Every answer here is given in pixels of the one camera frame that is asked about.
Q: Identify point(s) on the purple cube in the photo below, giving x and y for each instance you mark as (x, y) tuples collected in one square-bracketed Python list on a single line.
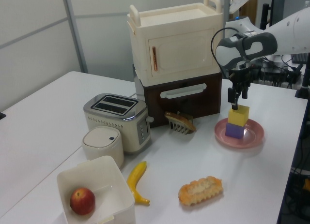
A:
[(233, 131)]

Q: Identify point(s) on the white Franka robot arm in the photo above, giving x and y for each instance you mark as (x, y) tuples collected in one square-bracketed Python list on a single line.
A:
[(290, 33)]

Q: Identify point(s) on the long orange bread pastry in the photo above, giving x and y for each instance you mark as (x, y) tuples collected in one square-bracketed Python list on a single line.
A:
[(201, 190)]

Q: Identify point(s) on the cream toy oven cabinet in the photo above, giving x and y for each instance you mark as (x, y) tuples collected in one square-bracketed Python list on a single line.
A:
[(174, 28)]

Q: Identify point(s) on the pink plate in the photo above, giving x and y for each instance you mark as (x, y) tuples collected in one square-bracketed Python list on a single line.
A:
[(253, 134)]

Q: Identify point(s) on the black electronics box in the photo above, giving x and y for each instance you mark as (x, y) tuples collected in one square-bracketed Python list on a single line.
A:
[(258, 74)]

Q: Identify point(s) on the black desk clamp pole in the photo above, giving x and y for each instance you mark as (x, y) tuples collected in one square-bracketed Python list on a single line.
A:
[(305, 88)]

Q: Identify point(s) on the brown drawer cabinet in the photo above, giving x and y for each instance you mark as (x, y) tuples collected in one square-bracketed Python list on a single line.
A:
[(157, 108)]

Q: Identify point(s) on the black keyboard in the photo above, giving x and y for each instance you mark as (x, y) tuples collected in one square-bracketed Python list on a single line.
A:
[(300, 58)]

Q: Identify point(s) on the cream silver toaster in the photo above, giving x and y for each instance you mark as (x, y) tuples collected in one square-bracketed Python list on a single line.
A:
[(109, 122)]

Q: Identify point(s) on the white plastic box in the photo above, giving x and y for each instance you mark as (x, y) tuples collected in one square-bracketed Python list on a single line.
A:
[(116, 180)]

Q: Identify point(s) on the red apple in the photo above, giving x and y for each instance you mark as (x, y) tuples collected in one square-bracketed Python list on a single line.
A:
[(82, 201)]

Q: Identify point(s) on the yellow banana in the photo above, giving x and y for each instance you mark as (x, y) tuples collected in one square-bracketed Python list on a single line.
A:
[(135, 180)]

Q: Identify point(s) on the yellow cube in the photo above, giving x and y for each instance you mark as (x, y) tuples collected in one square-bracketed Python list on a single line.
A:
[(239, 117)]

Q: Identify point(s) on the black flat object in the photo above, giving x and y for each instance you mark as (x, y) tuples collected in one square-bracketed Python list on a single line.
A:
[(2, 116)]

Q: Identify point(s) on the cream round lidded bin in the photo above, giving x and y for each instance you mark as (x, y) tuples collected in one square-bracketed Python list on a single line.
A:
[(101, 146)]

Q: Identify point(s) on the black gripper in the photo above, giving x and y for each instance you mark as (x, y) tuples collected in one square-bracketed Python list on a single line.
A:
[(241, 77)]

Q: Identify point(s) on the metal toast rack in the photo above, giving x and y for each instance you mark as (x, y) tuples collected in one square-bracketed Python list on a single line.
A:
[(178, 129)]

